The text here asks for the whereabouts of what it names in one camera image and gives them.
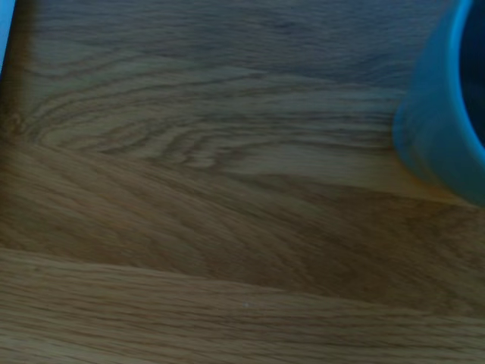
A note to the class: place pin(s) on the teal ceramic mug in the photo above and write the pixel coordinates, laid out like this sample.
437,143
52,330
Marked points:
435,113

